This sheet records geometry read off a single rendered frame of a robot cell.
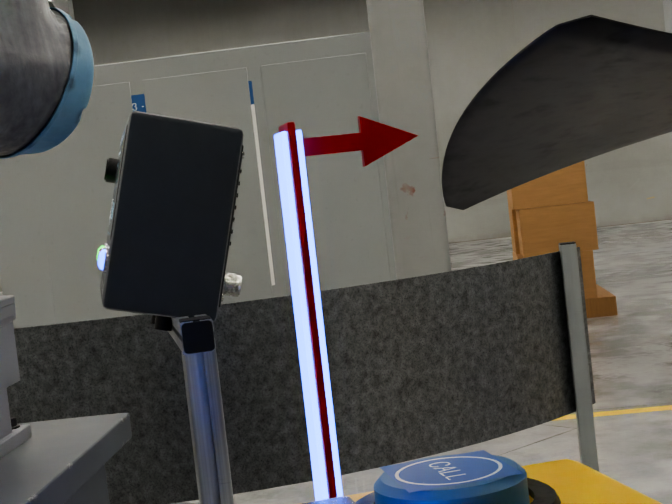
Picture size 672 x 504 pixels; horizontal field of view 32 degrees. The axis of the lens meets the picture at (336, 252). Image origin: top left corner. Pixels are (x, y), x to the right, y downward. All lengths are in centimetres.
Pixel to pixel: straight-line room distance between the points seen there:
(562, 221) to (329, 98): 271
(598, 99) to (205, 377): 59
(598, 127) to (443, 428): 203
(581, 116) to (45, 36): 45
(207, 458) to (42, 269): 607
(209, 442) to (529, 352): 178
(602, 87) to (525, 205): 823
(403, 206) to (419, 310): 244
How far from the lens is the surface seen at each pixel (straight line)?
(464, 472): 30
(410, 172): 499
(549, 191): 881
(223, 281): 113
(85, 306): 705
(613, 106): 60
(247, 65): 683
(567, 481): 33
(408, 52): 502
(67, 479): 78
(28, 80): 88
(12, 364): 89
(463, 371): 265
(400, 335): 255
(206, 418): 108
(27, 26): 89
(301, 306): 54
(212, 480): 109
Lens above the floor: 116
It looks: 3 degrees down
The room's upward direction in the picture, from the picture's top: 6 degrees counter-clockwise
